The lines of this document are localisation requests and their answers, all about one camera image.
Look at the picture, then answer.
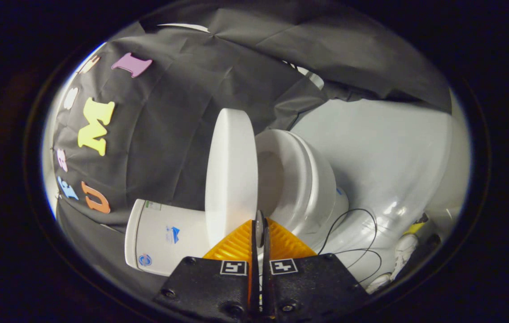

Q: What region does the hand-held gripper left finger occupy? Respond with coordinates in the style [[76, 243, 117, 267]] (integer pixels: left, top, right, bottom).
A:
[[153, 219, 261, 323]]

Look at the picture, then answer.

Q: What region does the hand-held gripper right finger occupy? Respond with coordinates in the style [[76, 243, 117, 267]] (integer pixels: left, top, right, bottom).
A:
[[261, 218, 370, 323]]

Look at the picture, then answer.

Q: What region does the white toilet lid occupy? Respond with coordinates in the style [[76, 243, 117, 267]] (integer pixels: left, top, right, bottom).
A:
[[204, 108, 259, 250]]

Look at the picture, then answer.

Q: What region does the white toilet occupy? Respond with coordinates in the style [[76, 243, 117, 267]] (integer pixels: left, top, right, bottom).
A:
[[124, 129, 350, 277]]

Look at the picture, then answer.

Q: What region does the white toilet tank cover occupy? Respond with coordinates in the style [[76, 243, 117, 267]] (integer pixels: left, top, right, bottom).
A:
[[124, 199, 146, 271]]

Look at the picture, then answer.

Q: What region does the white toilet seat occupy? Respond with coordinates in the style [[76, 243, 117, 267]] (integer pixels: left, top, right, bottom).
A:
[[255, 129, 314, 225]]

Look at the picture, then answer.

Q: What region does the white shoe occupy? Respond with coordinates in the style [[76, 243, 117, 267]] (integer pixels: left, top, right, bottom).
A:
[[365, 272, 392, 295], [391, 233, 419, 281]]

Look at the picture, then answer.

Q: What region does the black backdrop cloth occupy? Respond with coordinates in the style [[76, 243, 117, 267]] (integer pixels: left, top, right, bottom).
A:
[[50, 0, 453, 288]]

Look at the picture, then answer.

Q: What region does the thin black cable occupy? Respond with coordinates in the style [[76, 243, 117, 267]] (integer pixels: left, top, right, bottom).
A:
[[317, 208, 383, 284]]

